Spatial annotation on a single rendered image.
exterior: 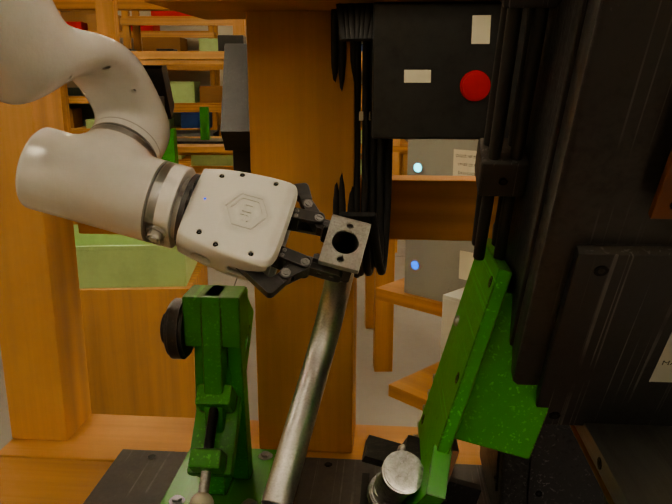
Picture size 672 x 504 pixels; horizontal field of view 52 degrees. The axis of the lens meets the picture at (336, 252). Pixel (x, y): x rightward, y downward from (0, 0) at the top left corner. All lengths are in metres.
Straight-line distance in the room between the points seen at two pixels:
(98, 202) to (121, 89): 0.12
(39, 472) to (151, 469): 0.17
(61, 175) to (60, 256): 0.40
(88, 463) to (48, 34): 0.67
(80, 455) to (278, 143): 0.54
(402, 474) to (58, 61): 0.45
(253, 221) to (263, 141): 0.28
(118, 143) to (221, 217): 0.13
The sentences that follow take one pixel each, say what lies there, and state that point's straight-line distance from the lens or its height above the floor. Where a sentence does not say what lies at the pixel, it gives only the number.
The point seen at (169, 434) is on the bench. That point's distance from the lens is 1.14.
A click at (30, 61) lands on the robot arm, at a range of 0.61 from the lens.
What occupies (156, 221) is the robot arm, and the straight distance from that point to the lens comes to 0.67.
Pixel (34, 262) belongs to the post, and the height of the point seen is 1.16.
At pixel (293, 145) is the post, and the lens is 0.92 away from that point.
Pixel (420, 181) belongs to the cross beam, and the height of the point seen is 1.27.
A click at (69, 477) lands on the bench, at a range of 1.07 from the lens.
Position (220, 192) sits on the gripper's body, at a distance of 0.68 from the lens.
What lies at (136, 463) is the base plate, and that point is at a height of 0.90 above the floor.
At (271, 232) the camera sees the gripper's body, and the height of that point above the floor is 1.28.
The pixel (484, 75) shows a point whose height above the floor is 1.42.
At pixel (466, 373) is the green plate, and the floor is 1.18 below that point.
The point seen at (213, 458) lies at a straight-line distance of 0.84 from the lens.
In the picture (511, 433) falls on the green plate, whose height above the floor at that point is 1.12.
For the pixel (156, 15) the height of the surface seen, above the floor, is 2.02.
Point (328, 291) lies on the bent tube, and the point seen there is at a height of 1.20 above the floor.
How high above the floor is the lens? 1.42
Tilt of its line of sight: 14 degrees down
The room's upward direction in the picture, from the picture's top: straight up
